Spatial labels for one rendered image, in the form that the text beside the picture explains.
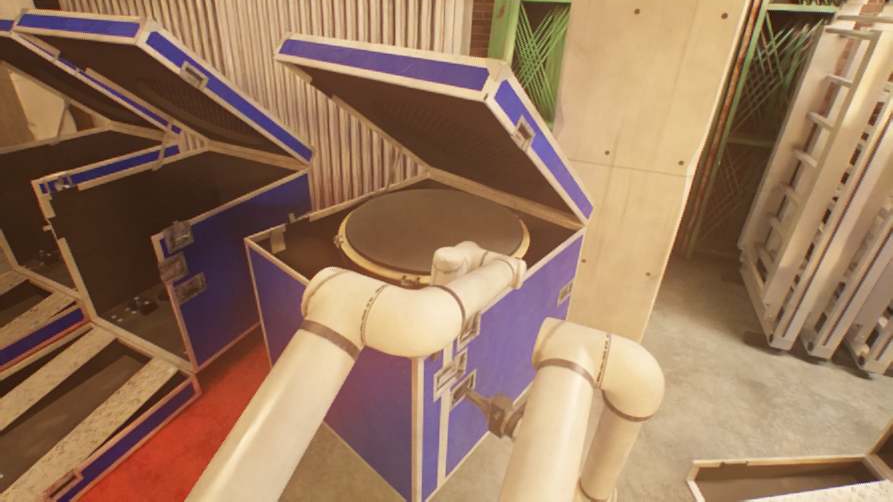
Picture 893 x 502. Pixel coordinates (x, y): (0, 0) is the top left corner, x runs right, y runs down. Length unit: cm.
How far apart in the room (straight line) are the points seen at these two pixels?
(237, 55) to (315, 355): 367
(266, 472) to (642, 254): 204
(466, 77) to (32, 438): 256
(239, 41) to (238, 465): 380
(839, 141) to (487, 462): 239
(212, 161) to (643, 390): 301
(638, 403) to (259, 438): 71
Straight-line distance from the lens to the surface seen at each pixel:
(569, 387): 91
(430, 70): 132
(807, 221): 314
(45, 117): 503
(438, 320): 78
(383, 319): 76
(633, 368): 99
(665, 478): 249
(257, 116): 245
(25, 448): 292
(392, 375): 150
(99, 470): 259
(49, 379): 308
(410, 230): 193
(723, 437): 279
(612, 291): 256
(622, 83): 217
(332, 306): 80
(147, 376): 276
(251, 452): 77
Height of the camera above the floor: 190
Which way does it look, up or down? 27 degrees down
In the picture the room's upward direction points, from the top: 2 degrees clockwise
